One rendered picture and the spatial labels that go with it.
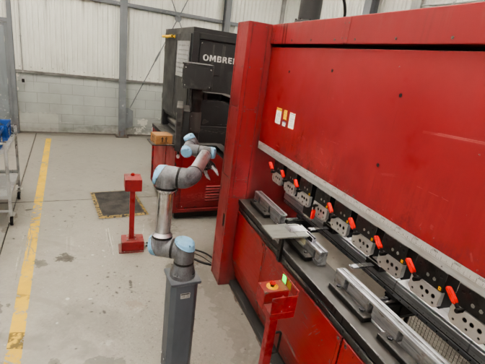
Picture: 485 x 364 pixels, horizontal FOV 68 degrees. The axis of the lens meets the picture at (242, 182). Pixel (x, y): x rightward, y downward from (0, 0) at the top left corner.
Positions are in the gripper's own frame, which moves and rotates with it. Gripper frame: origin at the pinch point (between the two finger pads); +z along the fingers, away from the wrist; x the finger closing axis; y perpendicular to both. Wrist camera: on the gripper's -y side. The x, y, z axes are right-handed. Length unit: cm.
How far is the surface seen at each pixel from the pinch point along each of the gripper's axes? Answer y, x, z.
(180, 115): -53, -8, -38
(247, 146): -48, 28, 10
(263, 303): 78, 1, 53
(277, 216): 2, 26, 52
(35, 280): -28, -187, 22
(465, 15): 100, 128, -52
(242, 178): -45, 12, 32
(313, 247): 53, 41, 52
